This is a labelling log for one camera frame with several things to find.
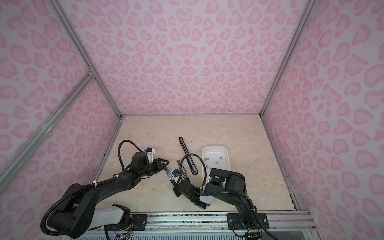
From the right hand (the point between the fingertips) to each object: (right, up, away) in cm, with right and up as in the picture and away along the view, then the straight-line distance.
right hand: (173, 180), depth 87 cm
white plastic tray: (+26, +12, +9) cm, 30 cm away
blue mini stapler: (-2, +3, +1) cm, 4 cm away
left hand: (-2, +11, -1) cm, 12 cm away
